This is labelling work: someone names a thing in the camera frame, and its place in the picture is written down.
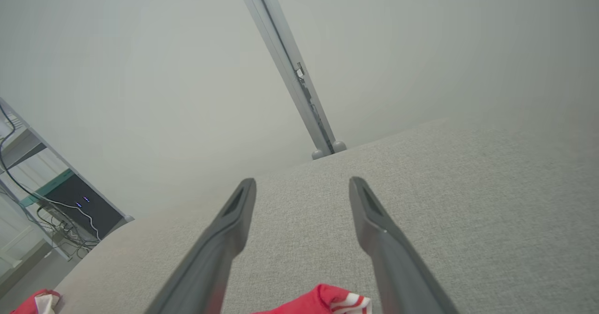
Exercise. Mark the grey metal shelf rack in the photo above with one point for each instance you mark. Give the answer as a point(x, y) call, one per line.
point(28, 138)

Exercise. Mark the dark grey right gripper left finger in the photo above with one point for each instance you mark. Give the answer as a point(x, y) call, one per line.
point(210, 267)

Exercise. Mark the red shorts with white stripe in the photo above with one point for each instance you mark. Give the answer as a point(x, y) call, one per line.
point(25, 304)

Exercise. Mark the black electronics box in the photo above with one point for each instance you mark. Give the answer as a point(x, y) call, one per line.
point(100, 211)

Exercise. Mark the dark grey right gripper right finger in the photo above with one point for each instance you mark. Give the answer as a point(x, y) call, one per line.
point(402, 276)

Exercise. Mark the grey metal partition post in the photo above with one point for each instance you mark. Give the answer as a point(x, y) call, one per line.
point(281, 47)

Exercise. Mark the red white printed jersey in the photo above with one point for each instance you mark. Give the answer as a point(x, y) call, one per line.
point(318, 300)

